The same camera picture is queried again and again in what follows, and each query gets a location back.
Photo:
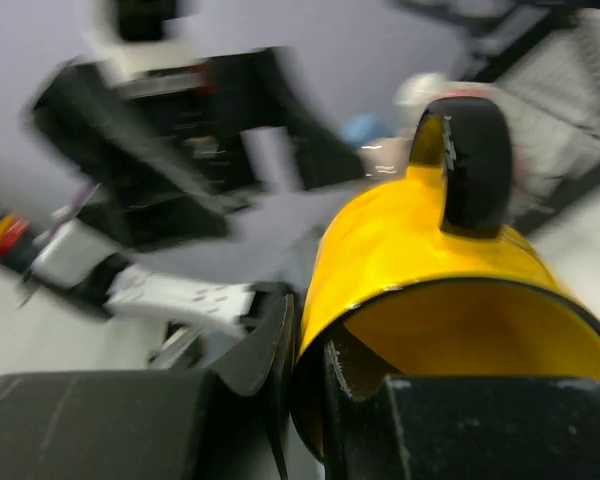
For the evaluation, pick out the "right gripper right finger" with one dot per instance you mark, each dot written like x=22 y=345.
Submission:
x=459 y=427

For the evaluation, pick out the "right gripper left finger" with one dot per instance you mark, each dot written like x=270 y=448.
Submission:
x=225 y=421

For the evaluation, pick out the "yellow mug black handle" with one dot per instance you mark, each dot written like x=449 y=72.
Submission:
x=423 y=276

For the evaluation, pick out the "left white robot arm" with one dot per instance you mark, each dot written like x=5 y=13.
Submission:
x=157 y=129

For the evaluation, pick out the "pink speckled mug in rack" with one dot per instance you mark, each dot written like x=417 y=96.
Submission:
x=521 y=195

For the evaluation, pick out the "translucent pink plastic cup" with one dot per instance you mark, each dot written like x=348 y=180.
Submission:
x=386 y=159

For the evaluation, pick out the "light blue plastic cup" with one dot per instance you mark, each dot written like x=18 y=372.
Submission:
x=364 y=129

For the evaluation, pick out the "black wire dish rack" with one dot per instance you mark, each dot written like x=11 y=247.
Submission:
x=542 y=59

